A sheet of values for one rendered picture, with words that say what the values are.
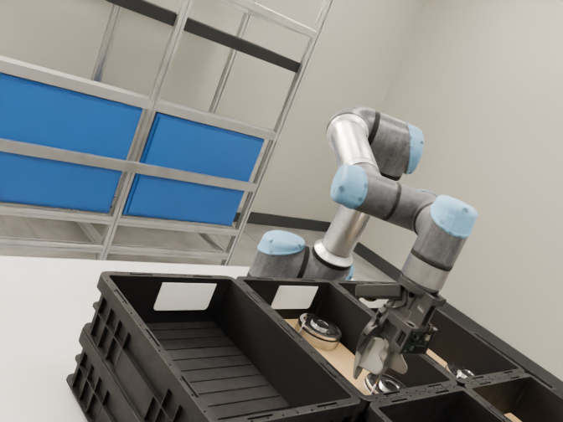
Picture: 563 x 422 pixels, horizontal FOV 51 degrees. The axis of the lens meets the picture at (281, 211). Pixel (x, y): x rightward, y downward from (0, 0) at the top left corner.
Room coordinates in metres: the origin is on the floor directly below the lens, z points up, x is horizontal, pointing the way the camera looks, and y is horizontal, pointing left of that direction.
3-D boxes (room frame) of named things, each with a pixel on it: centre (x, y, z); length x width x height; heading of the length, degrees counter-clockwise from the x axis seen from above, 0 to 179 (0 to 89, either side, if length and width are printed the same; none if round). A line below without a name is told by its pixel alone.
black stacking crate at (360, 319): (1.10, -0.21, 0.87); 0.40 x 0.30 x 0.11; 45
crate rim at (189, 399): (0.89, 0.01, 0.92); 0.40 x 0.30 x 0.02; 45
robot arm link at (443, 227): (0.98, -0.27, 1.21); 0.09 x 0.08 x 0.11; 10
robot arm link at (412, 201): (1.08, -0.23, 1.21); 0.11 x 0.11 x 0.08; 10
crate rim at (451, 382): (1.10, -0.21, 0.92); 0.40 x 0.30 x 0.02; 45
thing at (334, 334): (1.23, -0.18, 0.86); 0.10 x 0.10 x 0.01
